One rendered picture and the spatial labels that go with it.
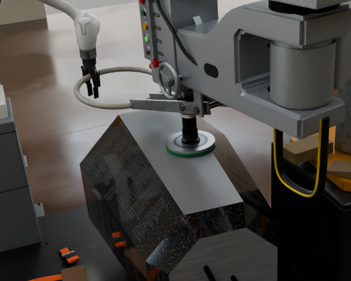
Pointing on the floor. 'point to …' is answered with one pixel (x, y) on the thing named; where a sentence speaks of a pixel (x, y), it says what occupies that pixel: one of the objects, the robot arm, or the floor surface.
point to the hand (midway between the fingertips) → (92, 91)
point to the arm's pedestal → (9, 189)
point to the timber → (74, 274)
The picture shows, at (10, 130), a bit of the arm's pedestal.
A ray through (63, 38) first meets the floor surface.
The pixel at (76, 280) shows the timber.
